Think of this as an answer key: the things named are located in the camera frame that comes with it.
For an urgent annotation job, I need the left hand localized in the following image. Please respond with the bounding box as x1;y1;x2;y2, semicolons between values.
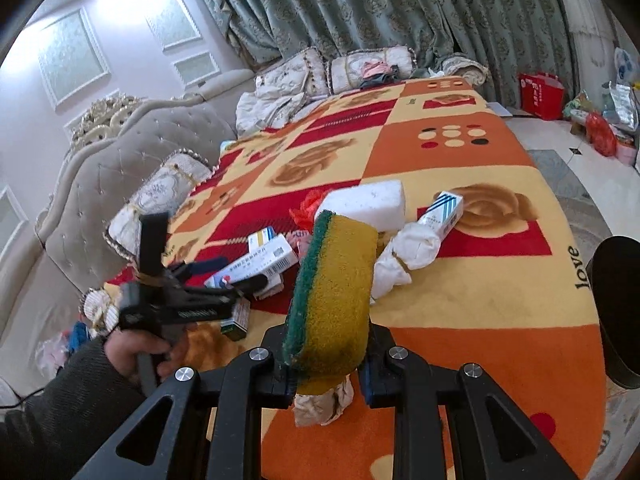
103;324;196;380

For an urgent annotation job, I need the white foam block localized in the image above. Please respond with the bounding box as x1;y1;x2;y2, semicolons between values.
314;180;406;233

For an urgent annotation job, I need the crumpled beige paper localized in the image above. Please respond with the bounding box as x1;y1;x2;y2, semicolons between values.
293;376;355;428

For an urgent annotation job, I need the embroidered bolster pillow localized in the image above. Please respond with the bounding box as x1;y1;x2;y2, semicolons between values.
104;148;213;261

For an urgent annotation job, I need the blue yellow medicine box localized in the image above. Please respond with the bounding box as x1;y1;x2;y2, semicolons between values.
247;226;277;252

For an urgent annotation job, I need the yellow green scrub sponge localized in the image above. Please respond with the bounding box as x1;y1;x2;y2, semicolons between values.
282;210;378;396

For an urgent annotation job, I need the green patterned curtain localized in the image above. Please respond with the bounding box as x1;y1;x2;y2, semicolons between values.
204;0;579;106

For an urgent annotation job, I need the silver foil bag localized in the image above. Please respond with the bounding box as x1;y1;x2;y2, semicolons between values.
604;81;639;133

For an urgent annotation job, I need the crumpled white tissue wad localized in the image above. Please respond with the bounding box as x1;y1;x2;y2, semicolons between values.
370;222;442;302

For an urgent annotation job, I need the orange red patterned blanket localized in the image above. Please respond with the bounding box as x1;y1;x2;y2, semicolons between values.
102;75;601;480

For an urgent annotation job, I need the black trash bin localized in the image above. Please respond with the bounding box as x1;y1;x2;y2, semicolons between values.
586;235;639;390

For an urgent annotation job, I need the white blue barcode box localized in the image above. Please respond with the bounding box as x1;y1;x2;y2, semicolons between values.
205;234;298;288

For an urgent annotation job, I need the small green box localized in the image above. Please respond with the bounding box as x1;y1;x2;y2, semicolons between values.
220;299;250;341

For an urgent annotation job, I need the red plastic bag piece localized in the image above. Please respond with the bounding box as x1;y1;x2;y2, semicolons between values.
288;188;331;233

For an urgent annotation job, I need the white pillow with clothes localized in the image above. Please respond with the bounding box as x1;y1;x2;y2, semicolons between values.
326;46;416;94

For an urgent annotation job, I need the red paper shopping bag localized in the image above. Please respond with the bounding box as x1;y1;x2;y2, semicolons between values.
518;72;565;120

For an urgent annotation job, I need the white lace pillow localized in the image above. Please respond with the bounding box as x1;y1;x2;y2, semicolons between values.
235;47;330;138

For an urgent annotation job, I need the white blue striped box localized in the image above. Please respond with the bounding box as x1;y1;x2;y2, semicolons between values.
418;192;464;240

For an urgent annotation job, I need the grey tufted headboard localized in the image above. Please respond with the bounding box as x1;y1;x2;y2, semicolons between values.
1;70;255;396

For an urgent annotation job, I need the dark sleeve left forearm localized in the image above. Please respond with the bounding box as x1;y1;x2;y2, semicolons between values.
1;337;144;479

